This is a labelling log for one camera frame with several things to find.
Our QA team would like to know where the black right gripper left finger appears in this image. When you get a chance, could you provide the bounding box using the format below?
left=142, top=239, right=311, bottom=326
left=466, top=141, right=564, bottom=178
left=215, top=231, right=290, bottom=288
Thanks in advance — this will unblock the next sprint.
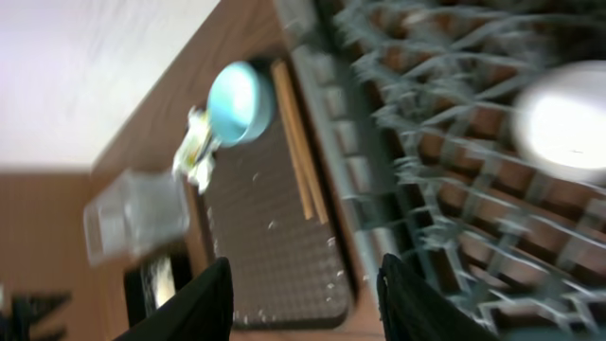
left=117, top=257, right=234, bottom=341

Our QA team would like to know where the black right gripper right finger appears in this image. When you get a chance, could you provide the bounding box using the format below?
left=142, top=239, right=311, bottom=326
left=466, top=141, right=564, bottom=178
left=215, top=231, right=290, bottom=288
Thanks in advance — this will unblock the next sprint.
left=376, top=254, right=498, bottom=341

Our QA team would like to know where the wooden chopstick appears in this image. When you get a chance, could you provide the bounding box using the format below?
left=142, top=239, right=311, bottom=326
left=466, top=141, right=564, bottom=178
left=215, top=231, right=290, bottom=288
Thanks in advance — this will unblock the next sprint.
left=271, top=61, right=314, bottom=220
left=288, top=69, right=330, bottom=224

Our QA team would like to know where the cream white cup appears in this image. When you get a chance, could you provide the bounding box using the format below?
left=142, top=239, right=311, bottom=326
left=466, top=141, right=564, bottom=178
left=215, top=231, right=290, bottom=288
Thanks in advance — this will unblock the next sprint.
left=511, top=61, right=605, bottom=186

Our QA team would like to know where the black waste tray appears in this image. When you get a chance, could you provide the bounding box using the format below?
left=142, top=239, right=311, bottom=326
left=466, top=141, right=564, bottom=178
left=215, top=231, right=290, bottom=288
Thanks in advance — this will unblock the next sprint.
left=123, top=243, right=192, bottom=328

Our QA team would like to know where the grey dishwasher rack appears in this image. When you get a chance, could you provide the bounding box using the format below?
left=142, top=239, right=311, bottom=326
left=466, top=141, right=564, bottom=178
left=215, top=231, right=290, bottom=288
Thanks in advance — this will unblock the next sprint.
left=276, top=0, right=605, bottom=340

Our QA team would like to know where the dark brown serving tray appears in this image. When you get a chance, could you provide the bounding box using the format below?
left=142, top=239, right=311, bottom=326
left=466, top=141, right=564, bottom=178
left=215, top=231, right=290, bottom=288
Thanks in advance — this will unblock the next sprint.
left=184, top=59, right=361, bottom=332

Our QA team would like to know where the clear plastic bin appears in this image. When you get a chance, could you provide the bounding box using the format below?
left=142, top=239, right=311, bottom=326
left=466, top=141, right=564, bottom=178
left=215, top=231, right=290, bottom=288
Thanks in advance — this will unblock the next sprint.
left=83, top=170, right=190, bottom=266

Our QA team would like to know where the crumpled plastic snack wrapper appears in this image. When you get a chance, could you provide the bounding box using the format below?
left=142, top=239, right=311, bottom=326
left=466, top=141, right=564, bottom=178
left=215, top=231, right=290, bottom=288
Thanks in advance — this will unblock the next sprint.
left=172, top=106, right=220, bottom=194

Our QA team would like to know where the light blue bowl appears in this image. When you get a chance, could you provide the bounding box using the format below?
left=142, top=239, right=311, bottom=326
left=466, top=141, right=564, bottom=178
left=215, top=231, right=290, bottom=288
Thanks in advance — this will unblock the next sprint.
left=207, top=61, right=276, bottom=148

